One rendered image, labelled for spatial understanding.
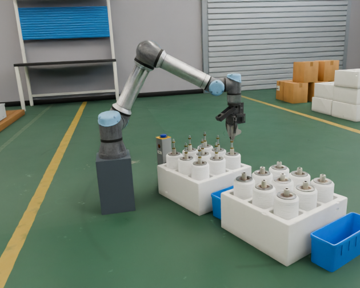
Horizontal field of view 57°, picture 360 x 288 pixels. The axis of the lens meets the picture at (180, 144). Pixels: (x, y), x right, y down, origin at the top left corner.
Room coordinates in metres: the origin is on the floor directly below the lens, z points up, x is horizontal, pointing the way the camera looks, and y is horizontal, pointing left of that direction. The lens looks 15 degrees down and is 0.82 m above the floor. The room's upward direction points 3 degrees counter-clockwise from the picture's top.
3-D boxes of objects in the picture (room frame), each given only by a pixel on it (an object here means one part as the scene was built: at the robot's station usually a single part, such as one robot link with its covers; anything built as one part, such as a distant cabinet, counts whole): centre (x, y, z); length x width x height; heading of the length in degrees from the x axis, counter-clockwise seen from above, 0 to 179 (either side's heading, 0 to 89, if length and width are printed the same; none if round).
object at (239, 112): (1.82, -0.31, 0.48); 0.09 x 0.08 x 0.12; 115
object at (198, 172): (1.67, -0.10, 0.16); 0.10 x 0.10 x 0.18
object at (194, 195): (1.83, -0.13, 0.09); 0.39 x 0.39 x 0.18; 36
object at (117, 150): (1.73, 0.36, 0.35); 0.15 x 0.15 x 0.10
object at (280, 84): (5.49, -1.80, 0.15); 0.30 x 0.24 x 0.30; 100
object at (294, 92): (5.16, -1.82, 0.15); 0.30 x 0.24 x 0.30; 10
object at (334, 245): (1.19, -0.64, 0.06); 0.30 x 0.11 x 0.12; 123
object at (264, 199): (1.32, -0.35, 0.16); 0.10 x 0.10 x 0.18
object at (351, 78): (3.81, -2.07, 0.45); 0.39 x 0.39 x 0.18; 12
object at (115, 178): (1.73, 0.36, 0.15); 0.18 x 0.18 x 0.30; 11
